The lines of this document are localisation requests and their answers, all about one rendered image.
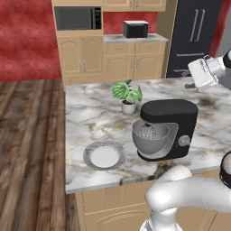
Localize beige tall cupboard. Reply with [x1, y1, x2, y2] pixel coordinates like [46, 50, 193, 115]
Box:
[51, 0, 106, 87]

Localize grey mixer knob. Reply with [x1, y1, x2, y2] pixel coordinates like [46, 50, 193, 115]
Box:
[177, 134, 192, 148]

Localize beige lower cupboards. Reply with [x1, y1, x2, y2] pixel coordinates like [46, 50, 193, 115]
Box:
[103, 41, 168, 82]

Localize beige wall cupboards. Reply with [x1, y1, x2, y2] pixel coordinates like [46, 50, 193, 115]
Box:
[102, 0, 168, 13]

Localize black and white toaster oven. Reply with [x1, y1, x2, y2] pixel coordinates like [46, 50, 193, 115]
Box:
[122, 20, 150, 39]

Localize white plate with grey rim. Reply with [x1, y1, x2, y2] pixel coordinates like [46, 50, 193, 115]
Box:
[82, 140, 127, 171]

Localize black stand mixer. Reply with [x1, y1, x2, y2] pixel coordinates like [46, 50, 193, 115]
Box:
[131, 98, 199, 162]

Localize green plant in white pot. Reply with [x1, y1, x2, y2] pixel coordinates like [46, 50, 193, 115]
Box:
[111, 79, 143, 115]

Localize dark grey fridge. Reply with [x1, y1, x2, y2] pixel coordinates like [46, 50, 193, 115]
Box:
[166, 0, 224, 79]

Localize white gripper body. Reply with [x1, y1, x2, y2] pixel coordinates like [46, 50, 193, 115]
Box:
[188, 58, 219, 93]

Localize black built-in microwave oven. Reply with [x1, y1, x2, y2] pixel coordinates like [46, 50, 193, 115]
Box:
[53, 5, 103, 32]

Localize grey mixer bowl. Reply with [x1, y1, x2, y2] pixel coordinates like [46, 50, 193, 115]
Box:
[131, 120, 171, 156]

